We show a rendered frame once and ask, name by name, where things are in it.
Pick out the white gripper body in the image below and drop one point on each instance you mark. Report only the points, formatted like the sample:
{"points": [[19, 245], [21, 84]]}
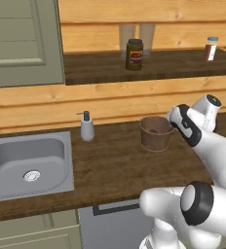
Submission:
{"points": [[172, 115]]}

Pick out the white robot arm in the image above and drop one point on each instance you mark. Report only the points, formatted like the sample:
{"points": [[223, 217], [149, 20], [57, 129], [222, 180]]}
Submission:
{"points": [[215, 155]]}

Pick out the brown round basket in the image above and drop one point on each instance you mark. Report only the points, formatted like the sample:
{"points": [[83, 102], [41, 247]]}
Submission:
{"points": [[156, 140]]}

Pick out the olive base cabinet front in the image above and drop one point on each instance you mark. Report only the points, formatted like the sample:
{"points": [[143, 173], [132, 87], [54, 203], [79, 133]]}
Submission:
{"points": [[33, 231]]}

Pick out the dark jar with yellow label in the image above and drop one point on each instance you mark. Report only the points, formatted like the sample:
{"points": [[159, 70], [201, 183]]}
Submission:
{"points": [[134, 56]]}

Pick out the brown spice jar blue lid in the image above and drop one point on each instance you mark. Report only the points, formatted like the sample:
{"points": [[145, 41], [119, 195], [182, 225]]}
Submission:
{"points": [[210, 50]]}

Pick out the clear drinking glass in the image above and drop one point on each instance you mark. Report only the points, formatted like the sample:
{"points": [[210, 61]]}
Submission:
{"points": [[147, 34], [127, 32]]}

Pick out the grey soap dispenser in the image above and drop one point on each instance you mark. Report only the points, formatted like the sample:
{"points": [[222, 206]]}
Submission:
{"points": [[87, 129]]}

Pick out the grey dishwasher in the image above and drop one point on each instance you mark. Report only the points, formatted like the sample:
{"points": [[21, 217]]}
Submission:
{"points": [[115, 230]]}

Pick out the grey steel sink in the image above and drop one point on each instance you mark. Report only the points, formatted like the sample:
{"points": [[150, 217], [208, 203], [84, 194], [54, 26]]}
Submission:
{"points": [[27, 159]]}

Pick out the dark wooden wall shelf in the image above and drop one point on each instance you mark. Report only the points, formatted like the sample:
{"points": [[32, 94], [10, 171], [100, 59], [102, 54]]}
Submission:
{"points": [[170, 69]]}

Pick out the olive wall cabinet door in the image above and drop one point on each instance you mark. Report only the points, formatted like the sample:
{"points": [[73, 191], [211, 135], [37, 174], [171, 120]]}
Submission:
{"points": [[20, 42]]}

